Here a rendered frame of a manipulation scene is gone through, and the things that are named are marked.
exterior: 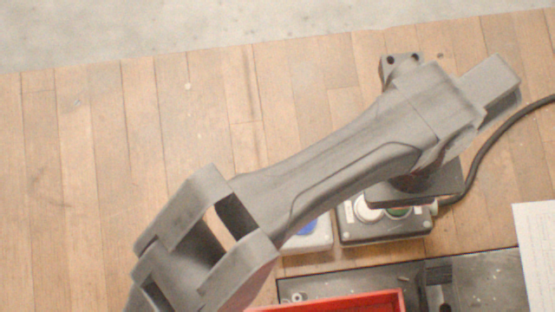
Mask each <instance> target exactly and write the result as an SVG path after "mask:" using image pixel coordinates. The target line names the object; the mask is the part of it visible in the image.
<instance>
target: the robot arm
mask: <svg viewBox="0 0 555 312"><path fill-rule="evenodd" d="M378 75H379V77H380V80H381V83H382V93H381V94H379V95H378V96H377V97H376V98H375V100H374V101H373V102H372V103H371V104H370V105H369V107H368V108H367V109H366V110H365V111H364V112H363V113H362V114H360V115H358V116H356V117H355V118H354V119H353V120H352V121H350V122H349V123H347V124H346V125H344V127H342V128H340V129H338V130H336V131H335V132H334V133H331V134H330V135H328V136H326V137H324V138H323V139H321V140H318V141H317V142H315V143H313V144H311V145H310V146H307V147H305V149H303V150H301V151H299V152H298V153H295V154H293V155H291V156H290V157H289V158H287V159H284V160H282V161H280V162H277V163H276V164H274V165H271V166H266V167H263V168H260V169H257V170H255V171H251V172H241V173H240V174H238V175H236V176H234V177H232V178H231V179H228V180H225V178H224V177H223V175H222V174H221V173H220V171H219V170H218V168H217V167H216V166H215V165H214V164H213V163H211V164H209V165H207V166H203V167H201V168H200V169H199V170H197V171H195V172H193V173H192V174H191V175H190V176H188V178H187V179H186V180H185V182H184V183H183V184H182V185H181V186H180V188H179V189H178V190H177V191H176V192H175V193H174V194H173V195H172V197H171V198H170V199H169V200H168V201H167V202H166V203H165V205H164V207H163V208H162V210H161V211H160V212H159V214H158V215H156V216H155V217H154V219H153V220H152V221H151V223H150V224H149V225H148V226H147V228H146V229H145V230H144V231H143V232H142V233H141V234H140V237H139V238H138V239H137V240H136V241H135V242H134V245H133V252H134V253H135V255H136V256H137V257H138V258H139V262H138V263H136V265H135V266H134V267H133V268H132V269H131V271H130V272H129V273H128V274H129V276H130V277H131V279H132V280H133V284H132V285H131V286H130V289H129V293H128V298H127V301H126V303H125V305H124V307H123V308H122V310H121V312H243V311H244V310H245V309H246V308H248V307H249V306H250V305H251V304H252V302H253V301H254V300H255V299H256V297H257V296H258V293H259V292H260V290H261V289H262V288H263V287H264V284H265V283H266V279H267V277H268V276H269V275H270V273H271V271H272V269H273V267H274V266H275V265H276V263H277V261H278V259H279V258H280V256H281V254H280V252H279V249H280V248H281V247H282V246H283V245H284V244H285V243H286V242H288V241H289V240H290V239H291V237H293V236H294V235H295V234H296V233H297V232H298V231H300V230H301V229H303V228H304V227H305V226H306V225H307V224H309V223H310V222H312V221H313V220H315V219H316V218H317V217H321V216H322V215H323V214H325V213H326V212H328V211H330V210H332V209H333V208H335V207H337V206H338V205H340V204H341V203H343V202H344V201H345V200H347V199H349V198H351V197H352V196H354V195H356V194H357V193H358V192H361V191H363V196H364V202H365V204H366V205H367V207H368V208H369V209H370V210H371V211H374V210H382V209H390V208H391V209H392V210H397V209H405V208H409V206H415V207H419V206H427V205H433V204H434V201H435V200H436V197H439V196H446V195H454V194H459V196H460V195H461V194H462V193H463V192H464V191H465V190H466V186H465V181H464V176H463V171H462V166H461V162H460V153H462V152H463V151H465V150H466V149H467V148H468V147H469V146H470V144H471V142H472V140H473V139H475V138H476V137H478V136H479V135H481V134H482V133H484V132H485V131H486V130H487V129H488V128H490V127H491V126H492V125H494V124H495V123H496V122H498V121H499V120H501V119H503V118H504V117H507V115H509V114H510V113H511V112H512V111H514V110H515V109H517V108H518V107H520V106H521V104H522V94H521V93H520V90H519V85H520V83H521V82H522V80H521V79H520V78H519V77H518V76H517V75H516V73H515V72H514V71H513V70H512V69H511V67H510V66H509V65H508V64H507V63H506V61H505V60H504V59H503V58H502V57H501V56H500V54H499V53H498V52H496V53H494V54H492V55H490V56H489V57H488V58H486V59H485V60H483V61H482V62H480V63H478V64H477V65H476V66H474V67H473V68H470V69H469V70H467V71H466V72H465V73H464V74H462V75H461V76H459V77H457V76H456V74H455V73H452V74H450V75H447V73H446V72H445V71H444V70H443V69H442V67H441V66H440V65H439V63H438V62H437V61H436V60H432V61H428V62H424V57H423V52H422V51H416V52H407V53H398V54H390V55H381V57H380V61H379V65H378ZM213 205H214V210H215V213H216V215H217V216H218V217H219V219H220V220H221V222H222V223H223V224H224V226H225V227H226V229H227V230H228V231H229V232H230V233H231V235H232V236H233V238H234V239H235V241H237V242H236V243H235V244H234V245H233V246H232V247H231V248H230V249H229V250H228V251H226V250H225V248H224V247H223V245H222V244H221V242H220V241H219V240H218V239H217V238H216V237H215V236H214V233H213V232H212V230H211V228H210V227H209V226H208V224H207V223H206V221H205V220H204V219H203V217H204V216H205V213H206V211H207V210H208V209H209V208H210V207H211V206H213Z"/></svg>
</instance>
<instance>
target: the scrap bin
mask: <svg viewBox="0 0 555 312"><path fill-rule="evenodd" d="M243 312H406V311H405V307H404V302H403V297H402V289H401V288H393V289H381V290H375V291H369V292H363V293H356V294H350V295H344V296H332V297H326V298H319V299H314V300H308V301H301V302H290V303H283V304H277V305H271V306H264V307H258V308H252V309H245V310H244V311H243Z"/></svg>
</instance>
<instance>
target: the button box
mask: <svg viewBox="0 0 555 312"><path fill-rule="evenodd" d="M553 101H555V94H550V95H547V96H546V97H543V98H541V99H539V100H536V101H534V102H533V103H531V104H529V105H528V106H526V107H523V108H522V109H520V110H519V111H518V112H517V113H515V114H513V115H512V117H509V118H508V119H507V120H506V121H505V122H504V123H502V124H501V125H500V126H499V127H498V128H497V129H496V130H495V131H494V132H493V134H492V135H491V136H490V138H489V139H488V140H486V142H485V143H484V144H483V145H482V147H481V148H480V150H479V151H478V152H477V153H476V155H475V156H474V158H473V161H472V163H471V165H470V167H469V170H468V173H467V179H466V181H465V186H466V190H465V191H464V192H463V193H462V194H461V195H460V196H459V194H455V195H453V196H451V197H449V198H444V199H440V200H435V201H434V204H433V205H427V206H419V207H415V206H410V208H409V210H408V213H407V214H406V215H403V216H401V217H394V216H390V215H389V214H388V213H387V212H386V211H385V209H382V214H381V216H379V218H377V219H375V220H372V221H368V220H364V219H362V218H361V217H360V216H358V214H357V212H356V206H357V203H358V201H359V199H360V198H362V197H364V196H363V191H361V192H358V193H357V194H356V195H354V196H352V197H351V198H349V199H347V200H345V201H344V202H343V203H341V204H340V205H338V206H337V207H335V208H334V211H335V216H336V225H337V231H338V236H339V241H340V245H341V247H343V248H346V247H352V246H359V245H365V244H377V243H384V242H390V241H395V240H409V239H416V238H421V237H428V236H429V234H430V233H431V232H432V230H433V224H432V219H431V216H433V215H437V214H438V208H440V207H444V206H448V205H453V204H455V203H457V202H459V201H461V200H462V199H463V198H464V197H465V196H466V195H467V192H468V190H469V189H470V187H471V185H472V183H473V179H474V177H475V174H476V171H477V168H478V165H479V164H480V162H481V161H482V159H483V157H484V156H485V154H486V153H487V151H488V150H489V149H490V146H491V145H492V144H493V143H494V142H495V141H496V140H497V139H498V138H499V137H500V136H501V135H502V134H503V133H504V132H505V131H506V130H507V129H508V128H509V127H511V126H512V125H513V123H514V122H515V121H517V120H518V119H520V118H521V117H524V116H526V115H527V114H529V113H531V112H532V111H533V110H535V109H537V108H539V107H543V106H544V105H546V104H548V103H551V102H553Z"/></svg>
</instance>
